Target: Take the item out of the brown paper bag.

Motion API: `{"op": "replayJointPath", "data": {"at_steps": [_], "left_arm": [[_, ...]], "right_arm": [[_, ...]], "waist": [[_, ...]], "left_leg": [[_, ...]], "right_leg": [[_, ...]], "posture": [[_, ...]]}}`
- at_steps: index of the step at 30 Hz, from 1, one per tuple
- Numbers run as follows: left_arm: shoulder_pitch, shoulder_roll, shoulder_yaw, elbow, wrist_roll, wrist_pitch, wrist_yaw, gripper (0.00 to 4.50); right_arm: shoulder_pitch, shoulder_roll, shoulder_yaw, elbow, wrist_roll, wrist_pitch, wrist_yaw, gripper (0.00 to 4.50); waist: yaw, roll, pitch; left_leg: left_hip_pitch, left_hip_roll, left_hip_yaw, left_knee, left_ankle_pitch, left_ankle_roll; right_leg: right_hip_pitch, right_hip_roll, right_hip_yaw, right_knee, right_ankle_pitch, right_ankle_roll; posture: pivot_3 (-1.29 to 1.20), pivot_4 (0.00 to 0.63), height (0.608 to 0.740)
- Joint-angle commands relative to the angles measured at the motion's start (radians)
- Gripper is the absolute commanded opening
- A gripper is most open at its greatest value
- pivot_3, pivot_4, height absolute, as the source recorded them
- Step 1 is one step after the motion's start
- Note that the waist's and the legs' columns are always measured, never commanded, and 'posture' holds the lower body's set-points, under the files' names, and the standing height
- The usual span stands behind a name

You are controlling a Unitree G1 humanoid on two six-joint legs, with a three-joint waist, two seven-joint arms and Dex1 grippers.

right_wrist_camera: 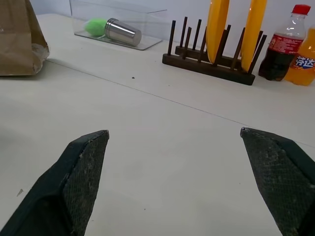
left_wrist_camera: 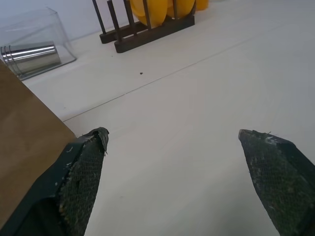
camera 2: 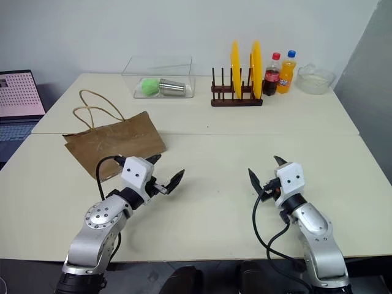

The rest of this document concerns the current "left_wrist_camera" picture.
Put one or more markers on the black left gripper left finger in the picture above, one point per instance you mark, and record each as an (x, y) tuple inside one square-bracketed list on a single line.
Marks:
[(78, 182)]

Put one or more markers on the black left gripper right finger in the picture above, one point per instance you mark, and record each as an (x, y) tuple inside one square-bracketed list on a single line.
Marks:
[(278, 179)]

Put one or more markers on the shiny steel cup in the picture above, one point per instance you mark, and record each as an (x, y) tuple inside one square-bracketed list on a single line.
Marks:
[(32, 57)]

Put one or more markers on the clear plastic container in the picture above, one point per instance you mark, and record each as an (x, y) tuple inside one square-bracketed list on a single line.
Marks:
[(37, 37)]

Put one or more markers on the dark wooden dish rack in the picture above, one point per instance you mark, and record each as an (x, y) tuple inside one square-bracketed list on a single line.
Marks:
[(140, 33)]

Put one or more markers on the yellow plastic plate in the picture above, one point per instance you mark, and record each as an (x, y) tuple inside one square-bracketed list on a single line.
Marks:
[(157, 11)]

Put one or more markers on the yellow plastic cup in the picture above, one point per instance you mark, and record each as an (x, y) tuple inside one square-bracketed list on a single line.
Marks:
[(202, 4)]

